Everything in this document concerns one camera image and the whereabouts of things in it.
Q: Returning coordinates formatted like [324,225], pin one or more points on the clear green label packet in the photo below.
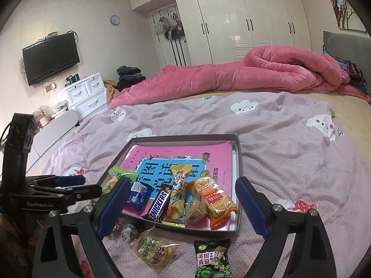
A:
[195,211]
[153,249]

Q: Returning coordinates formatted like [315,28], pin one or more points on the beige bed sheet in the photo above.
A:
[350,113]

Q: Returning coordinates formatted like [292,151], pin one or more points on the clear packet with brown candy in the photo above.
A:
[116,228]

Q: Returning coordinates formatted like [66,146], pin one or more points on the tree wall painting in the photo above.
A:
[343,3]

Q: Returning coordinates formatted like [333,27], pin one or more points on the grey padded headboard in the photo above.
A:
[345,43]

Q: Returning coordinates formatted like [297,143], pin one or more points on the pink and blue book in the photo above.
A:
[211,162]

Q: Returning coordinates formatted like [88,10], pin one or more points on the blue cookie packet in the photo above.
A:
[139,197]

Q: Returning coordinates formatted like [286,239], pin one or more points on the gold yellow snack packet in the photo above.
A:
[176,191]

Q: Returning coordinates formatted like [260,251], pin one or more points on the brown plush blanket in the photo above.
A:
[111,92]

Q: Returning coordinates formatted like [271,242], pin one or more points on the wall socket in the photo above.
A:
[50,87]

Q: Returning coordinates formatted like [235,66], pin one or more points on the round wall clock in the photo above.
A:
[114,20]

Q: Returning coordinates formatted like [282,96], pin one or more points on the striped clothing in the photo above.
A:
[353,72]

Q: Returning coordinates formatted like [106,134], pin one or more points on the black green pea packet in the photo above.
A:
[211,260]

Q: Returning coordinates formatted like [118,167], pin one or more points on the white wardrobe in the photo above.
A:
[246,20]

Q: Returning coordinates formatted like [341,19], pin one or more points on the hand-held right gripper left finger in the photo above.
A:
[111,208]

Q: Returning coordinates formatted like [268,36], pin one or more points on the grey oval desk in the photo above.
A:
[55,133]

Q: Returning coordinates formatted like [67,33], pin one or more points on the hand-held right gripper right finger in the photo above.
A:
[252,208]

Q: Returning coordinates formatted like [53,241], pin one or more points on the orange cracker packet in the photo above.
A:
[220,202]

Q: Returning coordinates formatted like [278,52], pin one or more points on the dark clothes pile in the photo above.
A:
[129,76]

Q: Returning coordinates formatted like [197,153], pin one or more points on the pink quilt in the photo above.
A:
[260,72]

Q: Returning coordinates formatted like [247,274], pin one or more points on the white drawer cabinet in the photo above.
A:
[87,95]

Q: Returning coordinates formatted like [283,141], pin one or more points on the green snack packet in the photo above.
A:
[123,176]

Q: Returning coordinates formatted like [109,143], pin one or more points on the hanging bags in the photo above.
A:
[171,26]

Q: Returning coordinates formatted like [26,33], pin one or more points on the dark grey shallow box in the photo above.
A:
[226,231]

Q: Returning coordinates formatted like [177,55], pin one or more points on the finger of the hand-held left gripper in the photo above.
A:
[71,180]
[87,191]

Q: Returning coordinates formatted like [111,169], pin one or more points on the black wall television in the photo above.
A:
[50,58]

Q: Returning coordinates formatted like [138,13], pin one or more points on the lilac printed bed sheet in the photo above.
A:
[275,150]

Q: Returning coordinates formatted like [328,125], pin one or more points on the brown chocolate bar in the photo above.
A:
[158,205]

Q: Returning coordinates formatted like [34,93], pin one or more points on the foil chocolate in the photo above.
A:
[129,231]

